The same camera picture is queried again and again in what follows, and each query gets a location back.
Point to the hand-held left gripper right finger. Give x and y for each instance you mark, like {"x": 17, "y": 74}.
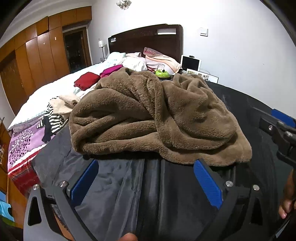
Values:
{"x": 207, "y": 183}

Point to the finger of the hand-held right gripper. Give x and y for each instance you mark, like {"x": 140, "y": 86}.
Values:
{"x": 285, "y": 141}
{"x": 281, "y": 117}

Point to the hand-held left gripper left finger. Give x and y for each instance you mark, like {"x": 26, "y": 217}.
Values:
{"x": 84, "y": 183}

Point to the brown fleece garment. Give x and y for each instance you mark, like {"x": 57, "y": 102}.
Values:
{"x": 150, "y": 111}

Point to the person's right hand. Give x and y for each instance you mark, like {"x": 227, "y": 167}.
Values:
{"x": 289, "y": 197}

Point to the person's left hand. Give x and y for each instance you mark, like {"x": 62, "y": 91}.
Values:
{"x": 126, "y": 237}

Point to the black satin sheet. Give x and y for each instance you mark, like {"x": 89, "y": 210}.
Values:
{"x": 120, "y": 185}

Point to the black white striped garment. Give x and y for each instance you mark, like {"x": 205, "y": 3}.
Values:
{"x": 52, "y": 122}

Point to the purple floral bedsheet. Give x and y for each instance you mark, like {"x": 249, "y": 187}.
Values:
{"x": 23, "y": 148}

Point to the cream folded garment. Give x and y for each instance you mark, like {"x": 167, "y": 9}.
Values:
{"x": 64, "y": 104}

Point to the blue plastic stool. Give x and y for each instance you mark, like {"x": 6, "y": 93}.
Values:
{"x": 5, "y": 210}

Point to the white quilt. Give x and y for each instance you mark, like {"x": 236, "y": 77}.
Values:
{"x": 46, "y": 92}

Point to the red folded garment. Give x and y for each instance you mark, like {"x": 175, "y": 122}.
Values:
{"x": 86, "y": 80}

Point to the white tablet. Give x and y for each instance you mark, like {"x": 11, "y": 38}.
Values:
{"x": 190, "y": 63}

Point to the magenta folded garment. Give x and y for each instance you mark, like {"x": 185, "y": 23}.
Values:
{"x": 111, "y": 70}

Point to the green plastic toy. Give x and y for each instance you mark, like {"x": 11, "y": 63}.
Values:
{"x": 161, "y": 73}

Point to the white pink crumpled garment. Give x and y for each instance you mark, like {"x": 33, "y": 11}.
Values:
{"x": 135, "y": 63}

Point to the dark glass door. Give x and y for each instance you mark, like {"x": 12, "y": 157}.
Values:
{"x": 75, "y": 51}

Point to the pink striped pillow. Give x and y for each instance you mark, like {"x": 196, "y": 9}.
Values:
{"x": 159, "y": 59}

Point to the wooden wardrobe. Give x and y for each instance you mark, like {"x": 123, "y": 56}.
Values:
{"x": 34, "y": 58}

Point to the white floor lamp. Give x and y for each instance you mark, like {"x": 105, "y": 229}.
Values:
{"x": 101, "y": 44}

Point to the dark wooden headboard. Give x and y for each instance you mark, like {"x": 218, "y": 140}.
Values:
{"x": 143, "y": 39}

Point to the white wall switch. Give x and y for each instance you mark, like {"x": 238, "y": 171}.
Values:
{"x": 204, "y": 32}

